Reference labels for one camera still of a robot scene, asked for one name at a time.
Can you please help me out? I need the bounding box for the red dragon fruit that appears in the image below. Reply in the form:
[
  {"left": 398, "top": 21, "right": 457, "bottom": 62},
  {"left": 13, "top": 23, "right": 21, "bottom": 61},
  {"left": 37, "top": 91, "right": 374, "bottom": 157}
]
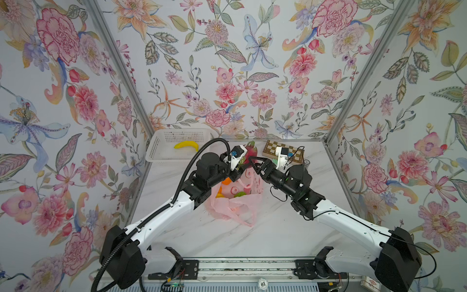
[{"left": 245, "top": 141, "right": 258, "bottom": 163}]

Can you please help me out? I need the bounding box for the pink plastic bag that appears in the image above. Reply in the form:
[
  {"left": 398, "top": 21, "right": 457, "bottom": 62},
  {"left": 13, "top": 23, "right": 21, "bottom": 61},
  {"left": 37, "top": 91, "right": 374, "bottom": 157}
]
[{"left": 204, "top": 168, "right": 264, "bottom": 228}]

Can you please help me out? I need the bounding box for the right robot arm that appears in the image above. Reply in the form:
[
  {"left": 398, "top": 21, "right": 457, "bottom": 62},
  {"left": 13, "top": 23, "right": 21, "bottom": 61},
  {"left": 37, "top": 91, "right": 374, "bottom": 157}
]
[{"left": 249, "top": 156, "right": 422, "bottom": 292}]

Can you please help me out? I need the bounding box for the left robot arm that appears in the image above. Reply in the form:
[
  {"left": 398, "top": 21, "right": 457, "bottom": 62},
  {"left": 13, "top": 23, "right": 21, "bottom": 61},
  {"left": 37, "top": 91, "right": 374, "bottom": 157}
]
[{"left": 91, "top": 146, "right": 247, "bottom": 292}]

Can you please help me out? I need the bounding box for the orange fruit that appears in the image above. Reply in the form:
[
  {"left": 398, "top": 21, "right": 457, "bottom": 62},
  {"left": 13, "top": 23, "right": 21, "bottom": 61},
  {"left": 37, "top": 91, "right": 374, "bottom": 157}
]
[{"left": 221, "top": 178, "right": 232, "bottom": 185}]

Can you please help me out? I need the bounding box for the green fruit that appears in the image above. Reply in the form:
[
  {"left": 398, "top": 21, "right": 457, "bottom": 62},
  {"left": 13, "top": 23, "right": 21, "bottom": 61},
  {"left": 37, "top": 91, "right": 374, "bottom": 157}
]
[{"left": 234, "top": 192, "right": 247, "bottom": 198}]

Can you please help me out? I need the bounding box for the wooden chessboard box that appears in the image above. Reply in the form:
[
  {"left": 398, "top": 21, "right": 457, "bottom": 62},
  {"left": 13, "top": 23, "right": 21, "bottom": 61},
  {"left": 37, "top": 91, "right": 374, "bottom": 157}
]
[{"left": 262, "top": 140, "right": 305, "bottom": 165}]

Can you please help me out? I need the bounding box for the yellow banana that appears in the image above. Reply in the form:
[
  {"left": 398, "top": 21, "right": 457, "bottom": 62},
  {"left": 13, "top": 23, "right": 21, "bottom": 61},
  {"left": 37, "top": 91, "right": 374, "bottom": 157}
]
[{"left": 174, "top": 141, "right": 199, "bottom": 152}]

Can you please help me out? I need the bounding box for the white plastic basket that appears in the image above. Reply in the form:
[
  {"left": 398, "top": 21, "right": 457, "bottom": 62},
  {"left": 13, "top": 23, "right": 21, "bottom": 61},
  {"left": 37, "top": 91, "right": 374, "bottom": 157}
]
[{"left": 145, "top": 128, "right": 212, "bottom": 163}]

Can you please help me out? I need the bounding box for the small card box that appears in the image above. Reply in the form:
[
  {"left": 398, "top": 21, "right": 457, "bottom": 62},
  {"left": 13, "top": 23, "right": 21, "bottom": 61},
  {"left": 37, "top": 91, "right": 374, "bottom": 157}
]
[{"left": 361, "top": 276, "right": 381, "bottom": 292}]

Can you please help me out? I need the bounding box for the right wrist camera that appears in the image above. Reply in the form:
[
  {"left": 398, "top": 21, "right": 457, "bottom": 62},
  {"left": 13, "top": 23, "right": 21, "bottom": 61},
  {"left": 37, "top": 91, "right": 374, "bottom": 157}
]
[{"left": 275, "top": 146, "right": 290, "bottom": 170}]

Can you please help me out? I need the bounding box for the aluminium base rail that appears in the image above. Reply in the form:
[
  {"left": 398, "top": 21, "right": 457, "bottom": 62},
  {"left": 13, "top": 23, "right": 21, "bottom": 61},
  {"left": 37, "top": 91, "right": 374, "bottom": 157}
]
[{"left": 89, "top": 257, "right": 366, "bottom": 283}]

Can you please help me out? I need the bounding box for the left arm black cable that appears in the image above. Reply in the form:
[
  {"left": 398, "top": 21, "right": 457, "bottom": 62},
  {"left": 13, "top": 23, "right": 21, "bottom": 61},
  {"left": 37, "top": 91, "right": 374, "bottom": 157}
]
[{"left": 90, "top": 137, "right": 232, "bottom": 292}]

